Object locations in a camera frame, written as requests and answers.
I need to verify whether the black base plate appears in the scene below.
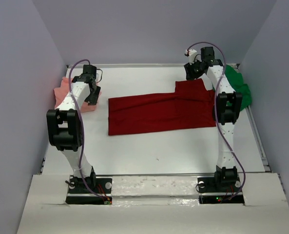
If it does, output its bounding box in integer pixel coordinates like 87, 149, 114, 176
195, 176, 245, 205
65, 175, 113, 205

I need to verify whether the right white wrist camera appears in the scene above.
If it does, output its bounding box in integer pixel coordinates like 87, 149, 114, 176
185, 49, 198, 64

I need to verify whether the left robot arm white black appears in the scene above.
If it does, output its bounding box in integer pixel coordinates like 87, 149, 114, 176
46, 64, 101, 190

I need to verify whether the dark red t shirt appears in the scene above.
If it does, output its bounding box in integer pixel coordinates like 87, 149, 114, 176
108, 79, 215, 136

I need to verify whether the folded pink t shirt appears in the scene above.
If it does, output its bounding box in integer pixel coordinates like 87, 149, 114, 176
54, 77, 97, 113

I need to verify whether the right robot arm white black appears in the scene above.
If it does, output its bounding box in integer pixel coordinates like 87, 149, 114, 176
184, 46, 243, 193

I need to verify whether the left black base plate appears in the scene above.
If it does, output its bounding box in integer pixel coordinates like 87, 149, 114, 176
65, 175, 113, 205

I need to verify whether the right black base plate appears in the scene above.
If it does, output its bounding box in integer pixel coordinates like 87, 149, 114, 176
195, 176, 245, 205

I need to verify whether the crumpled green t shirt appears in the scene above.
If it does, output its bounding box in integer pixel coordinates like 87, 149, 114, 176
225, 65, 252, 111

